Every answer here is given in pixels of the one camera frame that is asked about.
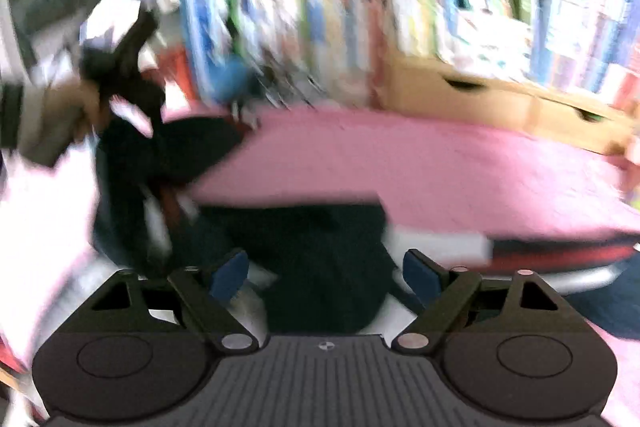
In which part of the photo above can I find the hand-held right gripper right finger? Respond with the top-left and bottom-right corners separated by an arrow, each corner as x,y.
390,249 -> 561,355

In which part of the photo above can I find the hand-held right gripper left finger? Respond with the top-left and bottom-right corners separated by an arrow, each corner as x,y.
90,249 -> 261,353

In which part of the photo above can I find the navy jacket white lining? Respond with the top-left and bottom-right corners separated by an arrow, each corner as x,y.
92,114 -> 640,338

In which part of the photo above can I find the person's left hand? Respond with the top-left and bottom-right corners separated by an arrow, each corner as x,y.
60,79 -> 108,145

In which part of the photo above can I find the red plastic crate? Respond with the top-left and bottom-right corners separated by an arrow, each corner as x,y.
150,47 -> 196,102

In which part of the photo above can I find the blue plush ball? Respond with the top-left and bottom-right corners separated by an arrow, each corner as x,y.
210,62 -> 256,102

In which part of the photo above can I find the pink blanket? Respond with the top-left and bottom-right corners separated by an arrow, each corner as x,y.
0,104 -> 640,378

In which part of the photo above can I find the wooden drawer box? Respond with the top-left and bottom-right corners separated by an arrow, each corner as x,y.
385,52 -> 636,158

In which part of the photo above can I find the row of shelved books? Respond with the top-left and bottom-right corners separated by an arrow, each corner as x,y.
180,0 -> 640,112

